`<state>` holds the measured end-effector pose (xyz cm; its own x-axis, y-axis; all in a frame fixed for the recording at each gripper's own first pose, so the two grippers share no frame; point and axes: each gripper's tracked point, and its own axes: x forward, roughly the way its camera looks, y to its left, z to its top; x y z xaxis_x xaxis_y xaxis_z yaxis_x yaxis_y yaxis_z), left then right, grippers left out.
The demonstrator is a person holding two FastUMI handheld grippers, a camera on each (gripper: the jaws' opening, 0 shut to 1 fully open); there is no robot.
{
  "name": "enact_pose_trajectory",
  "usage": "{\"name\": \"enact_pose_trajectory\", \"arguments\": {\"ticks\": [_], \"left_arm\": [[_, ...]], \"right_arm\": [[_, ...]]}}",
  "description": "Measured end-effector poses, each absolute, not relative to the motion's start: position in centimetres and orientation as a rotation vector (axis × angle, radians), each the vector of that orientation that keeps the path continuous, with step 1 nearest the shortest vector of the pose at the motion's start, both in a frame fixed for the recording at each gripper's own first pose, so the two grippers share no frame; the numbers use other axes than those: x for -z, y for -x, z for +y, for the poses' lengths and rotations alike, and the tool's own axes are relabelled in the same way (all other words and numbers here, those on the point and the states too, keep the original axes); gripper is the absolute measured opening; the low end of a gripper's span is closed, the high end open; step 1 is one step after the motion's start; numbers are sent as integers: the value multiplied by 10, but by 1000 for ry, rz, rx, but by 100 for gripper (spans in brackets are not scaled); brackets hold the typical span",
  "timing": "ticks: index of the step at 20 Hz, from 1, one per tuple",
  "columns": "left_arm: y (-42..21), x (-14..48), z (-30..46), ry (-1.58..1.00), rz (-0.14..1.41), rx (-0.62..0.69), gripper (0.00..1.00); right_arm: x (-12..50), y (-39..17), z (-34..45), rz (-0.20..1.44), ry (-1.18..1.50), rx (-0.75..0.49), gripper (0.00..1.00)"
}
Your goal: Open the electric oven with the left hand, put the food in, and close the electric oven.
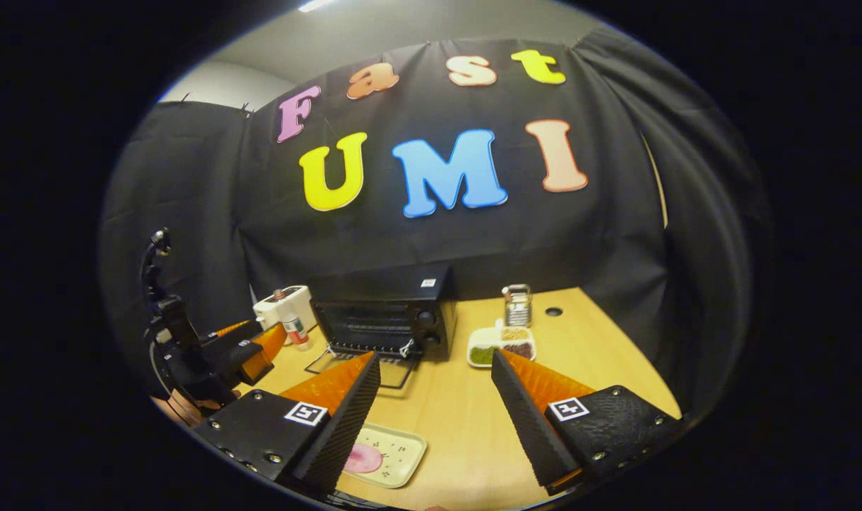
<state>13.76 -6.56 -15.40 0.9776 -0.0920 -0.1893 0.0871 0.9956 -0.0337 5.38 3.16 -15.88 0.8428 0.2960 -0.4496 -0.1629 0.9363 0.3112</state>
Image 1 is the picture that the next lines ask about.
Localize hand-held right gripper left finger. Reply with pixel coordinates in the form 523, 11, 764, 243
193, 351, 382, 496

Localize white kitchen scale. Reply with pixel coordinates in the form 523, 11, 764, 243
253, 285, 319, 345

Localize clear glass holder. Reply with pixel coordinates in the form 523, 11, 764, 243
503, 284, 533, 327

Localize pink round food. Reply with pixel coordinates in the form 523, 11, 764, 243
344, 444, 385, 476

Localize black backdrop cloth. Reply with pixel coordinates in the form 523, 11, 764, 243
101, 28, 772, 419

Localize cream speckled tray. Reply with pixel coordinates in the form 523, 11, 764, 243
342, 422, 428, 489

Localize black electric oven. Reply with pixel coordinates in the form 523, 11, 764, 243
306, 264, 458, 390

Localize white divided dish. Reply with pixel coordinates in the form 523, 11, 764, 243
468, 321, 538, 368

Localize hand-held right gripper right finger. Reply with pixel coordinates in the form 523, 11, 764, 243
491, 348, 687, 496

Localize small bottle with red label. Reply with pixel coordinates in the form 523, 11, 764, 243
273, 287, 312, 352

